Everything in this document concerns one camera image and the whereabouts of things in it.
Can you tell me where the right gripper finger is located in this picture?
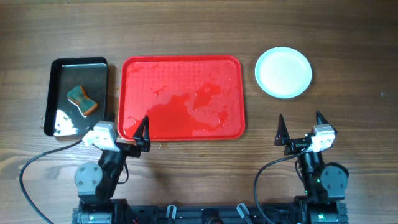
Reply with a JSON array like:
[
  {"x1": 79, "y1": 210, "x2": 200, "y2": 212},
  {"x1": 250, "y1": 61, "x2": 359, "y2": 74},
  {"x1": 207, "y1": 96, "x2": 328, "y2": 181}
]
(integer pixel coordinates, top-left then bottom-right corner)
[
  {"x1": 274, "y1": 114, "x2": 290, "y2": 146},
  {"x1": 315, "y1": 110, "x2": 329, "y2": 125}
]

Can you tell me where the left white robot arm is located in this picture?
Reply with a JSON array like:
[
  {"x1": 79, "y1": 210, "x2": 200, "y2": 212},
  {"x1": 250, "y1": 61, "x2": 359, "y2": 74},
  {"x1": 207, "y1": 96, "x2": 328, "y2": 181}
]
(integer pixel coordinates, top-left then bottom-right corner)
[{"x1": 72, "y1": 116, "x2": 150, "y2": 224}]

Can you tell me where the black water tray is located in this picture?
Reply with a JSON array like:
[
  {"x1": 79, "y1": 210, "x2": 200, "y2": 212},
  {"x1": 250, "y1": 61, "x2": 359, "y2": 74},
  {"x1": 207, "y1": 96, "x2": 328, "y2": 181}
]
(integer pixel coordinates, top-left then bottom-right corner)
[{"x1": 44, "y1": 57, "x2": 109, "y2": 137}]

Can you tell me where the green orange sponge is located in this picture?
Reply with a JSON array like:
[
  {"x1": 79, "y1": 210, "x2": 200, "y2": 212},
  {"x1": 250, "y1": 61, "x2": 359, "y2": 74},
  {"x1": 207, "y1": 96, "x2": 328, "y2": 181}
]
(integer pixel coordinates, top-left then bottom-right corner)
[{"x1": 67, "y1": 85, "x2": 98, "y2": 117}]

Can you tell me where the pale blue plate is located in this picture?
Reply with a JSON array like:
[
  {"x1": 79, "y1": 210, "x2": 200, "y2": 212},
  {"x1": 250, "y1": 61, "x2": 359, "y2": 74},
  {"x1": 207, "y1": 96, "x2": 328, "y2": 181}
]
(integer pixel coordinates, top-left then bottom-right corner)
[{"x1": 254, "y1": 47, "x2": 313, "y2": 99}]

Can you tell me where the red plastic tray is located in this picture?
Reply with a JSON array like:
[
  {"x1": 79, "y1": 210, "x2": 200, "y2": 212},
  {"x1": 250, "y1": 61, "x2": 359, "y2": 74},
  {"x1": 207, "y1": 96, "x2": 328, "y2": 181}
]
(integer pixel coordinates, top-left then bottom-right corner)
[{"x1": 117, "y1": 55, "x2": 246, "y2": 141}]

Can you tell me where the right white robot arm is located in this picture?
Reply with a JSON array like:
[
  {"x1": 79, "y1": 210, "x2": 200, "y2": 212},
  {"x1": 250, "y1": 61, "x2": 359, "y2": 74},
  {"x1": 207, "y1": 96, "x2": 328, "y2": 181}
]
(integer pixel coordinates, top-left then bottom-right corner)
[{"x1": 274, "y1": 111, "x2": 349, "y2": 224}]

